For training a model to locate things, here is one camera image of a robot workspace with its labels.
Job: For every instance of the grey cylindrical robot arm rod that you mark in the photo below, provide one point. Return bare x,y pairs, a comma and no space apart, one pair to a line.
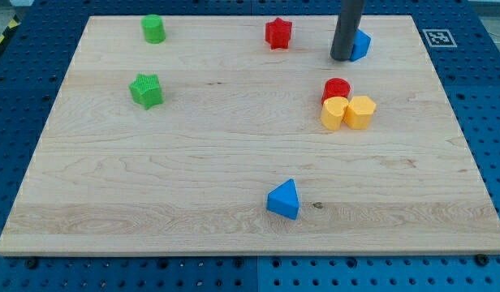
346,29

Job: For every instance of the red star block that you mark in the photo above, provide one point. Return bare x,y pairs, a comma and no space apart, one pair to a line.
278,33

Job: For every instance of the green star block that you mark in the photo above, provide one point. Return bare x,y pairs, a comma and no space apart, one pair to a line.
146,91

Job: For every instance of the wooden board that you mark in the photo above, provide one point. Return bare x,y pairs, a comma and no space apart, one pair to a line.
190,177

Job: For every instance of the blue triangle block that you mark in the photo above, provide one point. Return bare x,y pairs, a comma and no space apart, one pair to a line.
284,200

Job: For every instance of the yellow heart block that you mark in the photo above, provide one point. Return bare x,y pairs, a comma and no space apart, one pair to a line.
333,110

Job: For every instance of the red cylinder block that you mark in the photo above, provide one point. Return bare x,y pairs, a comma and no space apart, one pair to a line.
335,87

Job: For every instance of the yellow hexagon block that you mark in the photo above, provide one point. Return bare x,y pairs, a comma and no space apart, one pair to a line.
359,112

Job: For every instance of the green cylinder block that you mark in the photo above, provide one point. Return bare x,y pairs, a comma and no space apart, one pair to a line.
153,29

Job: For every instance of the blue cube block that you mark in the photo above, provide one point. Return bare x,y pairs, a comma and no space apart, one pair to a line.
360,46

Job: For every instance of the white fiducial marker tag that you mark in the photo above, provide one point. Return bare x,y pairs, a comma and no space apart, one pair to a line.
439,38

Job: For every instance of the black bolt front left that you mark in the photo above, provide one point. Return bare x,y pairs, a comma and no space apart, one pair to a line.
31,263

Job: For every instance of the black bolt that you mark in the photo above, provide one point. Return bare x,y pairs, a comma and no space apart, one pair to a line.
31,263
481,260

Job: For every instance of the black bolt front right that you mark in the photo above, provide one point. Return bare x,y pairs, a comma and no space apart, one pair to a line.
481,260

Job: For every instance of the yellow black hazard tape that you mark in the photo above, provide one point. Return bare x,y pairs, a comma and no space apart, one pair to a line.
9,32

